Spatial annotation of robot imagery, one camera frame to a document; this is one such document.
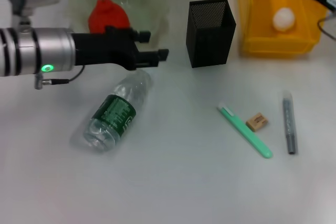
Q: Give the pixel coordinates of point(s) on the pale green glass fruit bowl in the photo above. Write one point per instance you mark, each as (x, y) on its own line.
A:
(147, 6)

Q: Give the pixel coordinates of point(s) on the beige eraser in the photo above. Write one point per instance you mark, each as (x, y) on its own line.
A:
(257, 122)

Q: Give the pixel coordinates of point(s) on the orange fruit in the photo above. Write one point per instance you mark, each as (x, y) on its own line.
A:
(110, 14)

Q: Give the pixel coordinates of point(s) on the clear green-label water bottle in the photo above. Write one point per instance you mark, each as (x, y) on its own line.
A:
(115, 111)

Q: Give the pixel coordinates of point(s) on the yellow plastic bin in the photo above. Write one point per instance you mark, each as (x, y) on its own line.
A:
(262, 43)

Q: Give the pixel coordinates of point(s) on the black mesh pen holder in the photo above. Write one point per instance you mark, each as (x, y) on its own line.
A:
(210, 40)

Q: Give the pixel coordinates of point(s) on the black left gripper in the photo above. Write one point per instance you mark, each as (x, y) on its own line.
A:
(105, 48)

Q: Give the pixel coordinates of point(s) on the grey pen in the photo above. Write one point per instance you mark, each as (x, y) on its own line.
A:
(288, 124)

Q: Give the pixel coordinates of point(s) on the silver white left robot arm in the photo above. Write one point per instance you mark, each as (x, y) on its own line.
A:
(39, 48)

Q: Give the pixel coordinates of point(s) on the white paper ball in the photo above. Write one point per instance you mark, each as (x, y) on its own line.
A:
(284, 19)

